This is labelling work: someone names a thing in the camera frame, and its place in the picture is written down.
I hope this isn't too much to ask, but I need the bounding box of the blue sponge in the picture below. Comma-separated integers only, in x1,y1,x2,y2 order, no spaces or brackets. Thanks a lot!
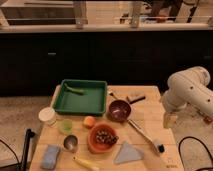
40,145,60,170

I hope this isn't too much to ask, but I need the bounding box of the grey towel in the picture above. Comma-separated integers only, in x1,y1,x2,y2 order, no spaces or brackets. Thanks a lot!
114,142,144,164

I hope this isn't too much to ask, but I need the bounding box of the purple bowl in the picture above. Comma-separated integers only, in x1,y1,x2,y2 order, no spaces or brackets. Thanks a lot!
108,100,131,122

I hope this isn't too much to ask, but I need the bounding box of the white lidded jar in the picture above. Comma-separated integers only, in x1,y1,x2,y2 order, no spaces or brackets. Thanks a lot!
38,107,56,126

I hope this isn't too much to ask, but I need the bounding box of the green plastic tray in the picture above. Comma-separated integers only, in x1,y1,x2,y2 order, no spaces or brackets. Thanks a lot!
53,79,107,116

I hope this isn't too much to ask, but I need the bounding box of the orange fruit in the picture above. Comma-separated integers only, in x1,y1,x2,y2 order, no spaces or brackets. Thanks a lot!
83,116,96,129

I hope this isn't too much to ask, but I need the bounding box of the black chair frame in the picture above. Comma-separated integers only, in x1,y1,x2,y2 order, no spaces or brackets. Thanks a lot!
0,129,36,171

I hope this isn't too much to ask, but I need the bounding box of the yellow banana toy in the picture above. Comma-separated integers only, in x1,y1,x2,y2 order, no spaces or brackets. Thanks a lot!
73,157,99,171

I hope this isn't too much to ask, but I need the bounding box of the small metal cup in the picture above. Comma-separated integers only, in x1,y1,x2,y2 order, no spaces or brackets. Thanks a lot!
63,135,78,153

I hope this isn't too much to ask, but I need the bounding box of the green plastic cup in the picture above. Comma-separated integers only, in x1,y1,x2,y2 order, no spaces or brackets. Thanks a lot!
58,119,72,135

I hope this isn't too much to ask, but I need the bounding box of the green vegetable toy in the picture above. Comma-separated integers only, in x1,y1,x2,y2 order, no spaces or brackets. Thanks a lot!
64,83,84,95

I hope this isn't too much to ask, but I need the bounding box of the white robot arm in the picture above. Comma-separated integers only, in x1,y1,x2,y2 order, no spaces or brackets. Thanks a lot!
161,66,213,128

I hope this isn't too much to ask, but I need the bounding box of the dark grapes bunch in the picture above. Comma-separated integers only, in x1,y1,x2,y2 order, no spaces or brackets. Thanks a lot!
95,130,119,145

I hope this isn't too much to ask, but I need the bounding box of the orange bowl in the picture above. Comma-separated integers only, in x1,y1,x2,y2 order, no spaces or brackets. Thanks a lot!
87,123,117,154

